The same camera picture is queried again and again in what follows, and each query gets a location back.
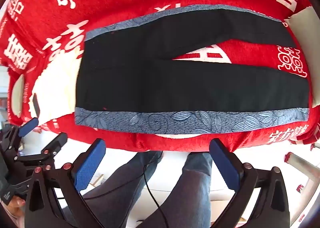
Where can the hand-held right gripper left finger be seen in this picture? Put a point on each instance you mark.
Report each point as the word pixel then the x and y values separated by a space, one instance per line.
pixel 88 165

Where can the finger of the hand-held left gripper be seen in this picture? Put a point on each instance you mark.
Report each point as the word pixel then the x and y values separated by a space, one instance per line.
pixel 56 144
pixel 28 126

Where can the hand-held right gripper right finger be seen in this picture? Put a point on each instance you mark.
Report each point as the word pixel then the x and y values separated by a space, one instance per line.
pixel 225 163

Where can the black pants with blue stripes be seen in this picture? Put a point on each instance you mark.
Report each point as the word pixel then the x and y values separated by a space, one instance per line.
pixel 150 87

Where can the person's left hand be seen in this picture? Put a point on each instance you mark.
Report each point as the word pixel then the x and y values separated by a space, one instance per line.
pixel 17 208

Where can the person's right leg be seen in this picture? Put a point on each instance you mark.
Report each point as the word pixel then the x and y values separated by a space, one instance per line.
pixel 195 193

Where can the grey metal frame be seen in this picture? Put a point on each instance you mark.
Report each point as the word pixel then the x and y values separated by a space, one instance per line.
pixel 302 165

